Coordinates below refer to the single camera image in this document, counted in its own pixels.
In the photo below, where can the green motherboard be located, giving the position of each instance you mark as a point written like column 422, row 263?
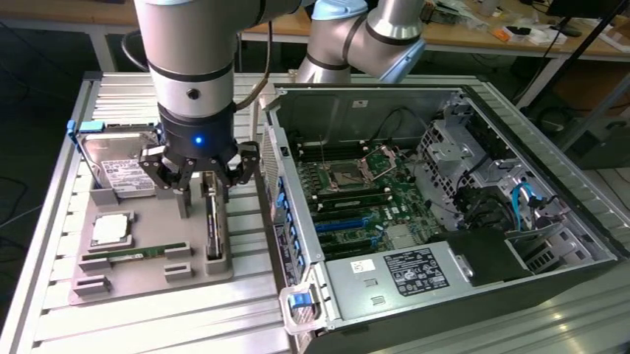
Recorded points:
column 374, row 217

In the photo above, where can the black installed RAM stick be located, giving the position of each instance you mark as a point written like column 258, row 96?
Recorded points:
column 352, row 200

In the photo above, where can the black graphics card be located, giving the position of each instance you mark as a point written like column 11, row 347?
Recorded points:
column 213, row 221

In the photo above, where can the thin metal locking lever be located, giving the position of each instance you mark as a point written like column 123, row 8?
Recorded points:
column 324, row 151

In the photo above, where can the grey power supply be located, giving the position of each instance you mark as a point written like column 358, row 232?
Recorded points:
column 394, row 280

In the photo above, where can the wooden desk white frame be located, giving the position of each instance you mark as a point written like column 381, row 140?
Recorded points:
column 492, row 42

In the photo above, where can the black open PC case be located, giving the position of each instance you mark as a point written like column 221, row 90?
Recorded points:
column 492, row 295

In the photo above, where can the blue case front latch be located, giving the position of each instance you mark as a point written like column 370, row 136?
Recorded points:
column 299, row 300

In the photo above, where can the black box on floor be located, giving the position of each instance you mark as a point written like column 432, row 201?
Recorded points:
column 601, row 144

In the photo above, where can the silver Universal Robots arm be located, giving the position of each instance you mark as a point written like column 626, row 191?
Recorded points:
column 193, row 55

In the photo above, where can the black slanted pole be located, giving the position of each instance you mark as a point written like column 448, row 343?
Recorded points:
column 576, row 55

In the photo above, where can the grey parts rack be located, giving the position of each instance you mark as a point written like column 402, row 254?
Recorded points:
column 147, row 273

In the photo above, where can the silver hard disk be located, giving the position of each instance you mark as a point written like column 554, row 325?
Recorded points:
column 123, row 166

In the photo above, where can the metal disk bay cage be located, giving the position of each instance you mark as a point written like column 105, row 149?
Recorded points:
column 453, row 151

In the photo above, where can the silver chipset heatsink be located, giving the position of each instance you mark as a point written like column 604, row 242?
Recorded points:
column 402, row 236

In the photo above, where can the silver CPU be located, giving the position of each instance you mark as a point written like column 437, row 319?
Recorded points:
column 111, row 230

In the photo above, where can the green RAM stick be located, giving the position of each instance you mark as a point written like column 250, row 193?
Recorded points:
column 143, row 253

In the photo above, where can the orange and white box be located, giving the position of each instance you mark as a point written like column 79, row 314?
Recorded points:
column 514, row 33

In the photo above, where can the black monitor stand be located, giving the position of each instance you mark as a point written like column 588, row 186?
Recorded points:
column 566, row 27

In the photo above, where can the blue expansion slot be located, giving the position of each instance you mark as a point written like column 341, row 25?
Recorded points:
column 342, row 224

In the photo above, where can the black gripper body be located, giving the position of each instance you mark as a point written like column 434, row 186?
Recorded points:
column 197, row 127

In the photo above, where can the CPU socket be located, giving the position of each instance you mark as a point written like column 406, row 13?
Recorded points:
column 348, row 177

